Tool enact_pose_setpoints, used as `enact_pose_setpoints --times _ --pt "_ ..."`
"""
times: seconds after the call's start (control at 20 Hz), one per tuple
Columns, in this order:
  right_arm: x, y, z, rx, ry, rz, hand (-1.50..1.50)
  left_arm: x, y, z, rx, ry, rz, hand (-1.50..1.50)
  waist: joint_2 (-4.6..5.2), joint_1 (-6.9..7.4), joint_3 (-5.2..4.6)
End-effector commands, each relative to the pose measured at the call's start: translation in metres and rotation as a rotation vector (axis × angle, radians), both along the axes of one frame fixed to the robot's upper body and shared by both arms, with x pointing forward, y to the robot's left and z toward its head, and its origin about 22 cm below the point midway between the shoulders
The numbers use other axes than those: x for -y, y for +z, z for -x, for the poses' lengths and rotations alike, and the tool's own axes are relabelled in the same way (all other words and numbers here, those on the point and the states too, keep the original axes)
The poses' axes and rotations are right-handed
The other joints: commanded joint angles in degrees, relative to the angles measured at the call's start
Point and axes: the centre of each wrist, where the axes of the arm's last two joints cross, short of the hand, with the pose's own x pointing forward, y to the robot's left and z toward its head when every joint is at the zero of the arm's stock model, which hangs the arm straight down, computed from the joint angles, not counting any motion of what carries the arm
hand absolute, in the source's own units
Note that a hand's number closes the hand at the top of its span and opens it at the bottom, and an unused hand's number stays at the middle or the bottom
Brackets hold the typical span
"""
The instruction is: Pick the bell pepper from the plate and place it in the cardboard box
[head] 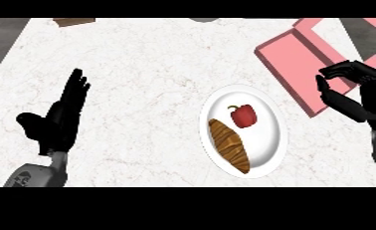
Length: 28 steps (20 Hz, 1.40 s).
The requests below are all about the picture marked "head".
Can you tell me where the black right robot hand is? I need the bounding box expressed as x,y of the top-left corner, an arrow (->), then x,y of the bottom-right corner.
314,60 -> 376,164

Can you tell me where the red bell pepper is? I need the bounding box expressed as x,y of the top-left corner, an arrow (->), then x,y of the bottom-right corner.
226,104 -> 258,129

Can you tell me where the pink cardboard box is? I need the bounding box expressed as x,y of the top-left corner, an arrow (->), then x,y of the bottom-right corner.
252,18 -> 376,118

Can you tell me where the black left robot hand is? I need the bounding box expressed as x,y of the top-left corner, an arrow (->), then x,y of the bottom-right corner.
15,68 -> 93,157

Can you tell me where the brown wooden block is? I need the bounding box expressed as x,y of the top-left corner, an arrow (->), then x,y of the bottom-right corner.
52,18 -> 97,28

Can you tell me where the white oval plate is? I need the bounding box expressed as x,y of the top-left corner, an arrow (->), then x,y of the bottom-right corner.
198,84 -> 289,179

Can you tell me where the brown croissant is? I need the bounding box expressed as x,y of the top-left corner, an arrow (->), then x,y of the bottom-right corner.
206,117 -> 252,175

